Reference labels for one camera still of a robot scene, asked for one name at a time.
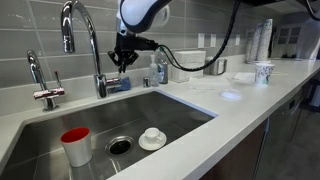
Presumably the small white espresso cup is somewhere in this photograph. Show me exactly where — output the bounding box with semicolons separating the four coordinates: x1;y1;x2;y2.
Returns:
145;128;161;144

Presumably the tall chrome gooseneck faucet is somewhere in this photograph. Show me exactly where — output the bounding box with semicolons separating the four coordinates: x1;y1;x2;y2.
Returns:
60;0;121;99

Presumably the blue sponge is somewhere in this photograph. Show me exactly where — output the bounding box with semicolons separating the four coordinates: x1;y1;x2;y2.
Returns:
111;77;131;93

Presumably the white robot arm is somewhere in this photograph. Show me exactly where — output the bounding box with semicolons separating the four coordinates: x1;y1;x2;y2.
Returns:
108;0;172;73

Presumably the white wall switch plate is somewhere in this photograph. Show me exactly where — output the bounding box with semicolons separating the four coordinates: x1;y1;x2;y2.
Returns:
198;33;205;48

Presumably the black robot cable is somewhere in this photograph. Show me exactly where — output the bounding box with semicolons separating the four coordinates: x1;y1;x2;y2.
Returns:
157;0;242;72

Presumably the white paper towel stack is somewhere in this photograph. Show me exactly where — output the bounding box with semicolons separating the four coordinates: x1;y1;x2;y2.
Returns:
171;51;206;82

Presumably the white wall outlet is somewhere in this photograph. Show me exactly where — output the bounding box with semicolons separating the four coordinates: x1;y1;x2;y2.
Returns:
210;34;216;47
235;34;240;45

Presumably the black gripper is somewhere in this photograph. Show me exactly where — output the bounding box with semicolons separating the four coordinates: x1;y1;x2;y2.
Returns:
108;33;159;74

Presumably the clear soap pump bottle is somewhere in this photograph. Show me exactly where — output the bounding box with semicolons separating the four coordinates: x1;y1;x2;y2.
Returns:
149;55;159;87

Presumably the white cup red inside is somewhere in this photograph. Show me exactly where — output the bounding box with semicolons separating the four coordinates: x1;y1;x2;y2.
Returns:
60;127;93;167

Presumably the white saucer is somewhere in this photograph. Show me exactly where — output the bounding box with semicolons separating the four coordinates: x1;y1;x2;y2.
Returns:
138;132;167;151

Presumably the patterned paper cup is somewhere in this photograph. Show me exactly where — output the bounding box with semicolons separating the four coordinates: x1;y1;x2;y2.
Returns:
255;63;274;85

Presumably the small chrome sink button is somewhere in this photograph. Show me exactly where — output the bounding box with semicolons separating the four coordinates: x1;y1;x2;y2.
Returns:
143;77;151;87

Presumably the metal napkin holder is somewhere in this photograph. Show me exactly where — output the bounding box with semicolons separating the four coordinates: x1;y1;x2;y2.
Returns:
204;59;227;76

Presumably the small chrome side faucet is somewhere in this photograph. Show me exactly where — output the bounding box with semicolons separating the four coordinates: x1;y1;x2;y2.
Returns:
27;50;65;111

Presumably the green cap dish soap bottle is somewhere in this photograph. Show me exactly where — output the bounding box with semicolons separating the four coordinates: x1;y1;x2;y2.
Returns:
158;50;168;84

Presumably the dishwasher front panel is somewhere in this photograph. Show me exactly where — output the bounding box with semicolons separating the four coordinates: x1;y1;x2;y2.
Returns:
254;90;302;180

